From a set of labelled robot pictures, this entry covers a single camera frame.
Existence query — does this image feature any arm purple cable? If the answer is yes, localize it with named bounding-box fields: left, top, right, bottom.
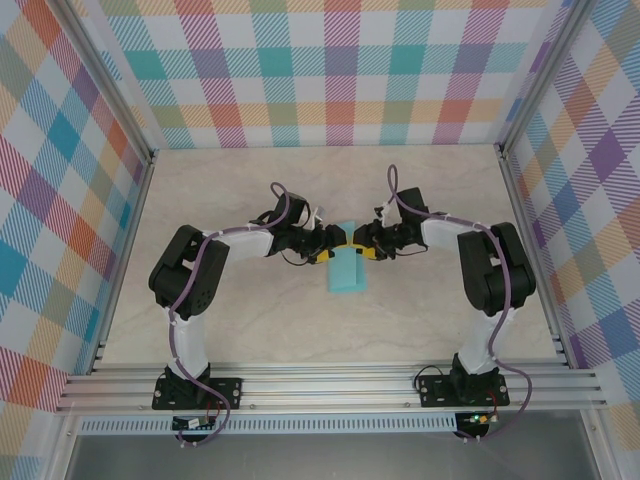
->
left=387, top=164, right=533, bottom=444
left=167, top=180, right=294, bottom=448

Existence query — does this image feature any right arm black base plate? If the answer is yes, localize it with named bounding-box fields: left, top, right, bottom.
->
left=417, top=372, right=510, bottom=409

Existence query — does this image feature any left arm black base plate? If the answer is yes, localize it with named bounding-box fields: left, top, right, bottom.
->
left=151, top=374, right=245, bottom=412

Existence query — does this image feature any aluminium mounting rail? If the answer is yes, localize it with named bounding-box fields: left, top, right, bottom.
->
left=54, top=359, right=609, bottom=416

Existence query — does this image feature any teal paper sheet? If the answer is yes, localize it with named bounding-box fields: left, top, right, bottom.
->
left=325, top=219, right=369, bottom=295

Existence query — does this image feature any aluminium corner post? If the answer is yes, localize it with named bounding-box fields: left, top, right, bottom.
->
left=492, top=0, right=601, bottom=161
left=49, top=0, right=159, bottom=166

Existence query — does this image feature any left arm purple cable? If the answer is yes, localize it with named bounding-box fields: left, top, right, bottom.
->
left=167, top=180, right=294, bottom=448

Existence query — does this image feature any aluminium side rail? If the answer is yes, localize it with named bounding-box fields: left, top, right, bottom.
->
left=497, top=147, right=571, bottom=369
left=87, top=149, right=159, bottom=374

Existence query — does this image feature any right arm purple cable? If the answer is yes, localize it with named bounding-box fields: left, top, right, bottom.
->
left=387, top=164, right=533, bottom=444

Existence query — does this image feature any slotted grey cable tray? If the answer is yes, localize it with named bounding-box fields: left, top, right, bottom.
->
left=77, top=417, right=459, bottom=435

